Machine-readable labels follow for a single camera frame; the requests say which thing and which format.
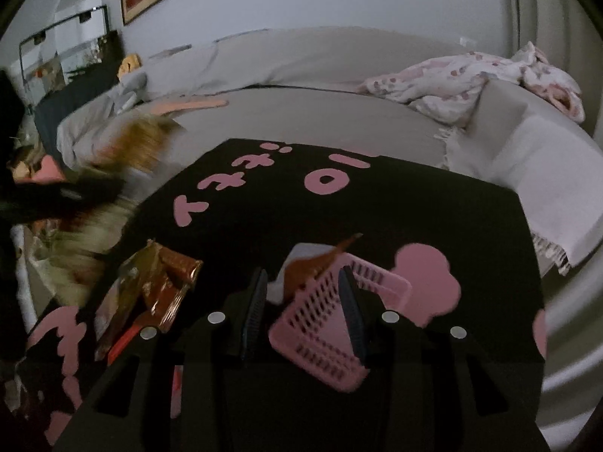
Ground red foil snack bag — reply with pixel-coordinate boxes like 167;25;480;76
94;241;202;364

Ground brown bread wrapper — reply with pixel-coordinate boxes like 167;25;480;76
93;115;182;173

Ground trash bin with yellow bag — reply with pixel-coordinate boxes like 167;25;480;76
26;193;141;307

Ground red plastic kids chair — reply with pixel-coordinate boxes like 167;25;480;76
12;155;66;184

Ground pink plastic basket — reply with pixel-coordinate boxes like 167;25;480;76
269;253;412;392

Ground glass fish tank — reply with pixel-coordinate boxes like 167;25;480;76
18;5;122;106

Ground grey plush toy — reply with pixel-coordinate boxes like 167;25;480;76
110;72;147;115

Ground pink long shoehorn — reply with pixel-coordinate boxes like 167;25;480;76
149;98;229;116

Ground orange plush toy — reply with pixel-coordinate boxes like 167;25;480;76
118;53;141;81

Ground grey covered sofa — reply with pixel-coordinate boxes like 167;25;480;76
56;27;602;272

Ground pink floral blanket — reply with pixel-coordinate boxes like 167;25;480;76
359;43;586;128

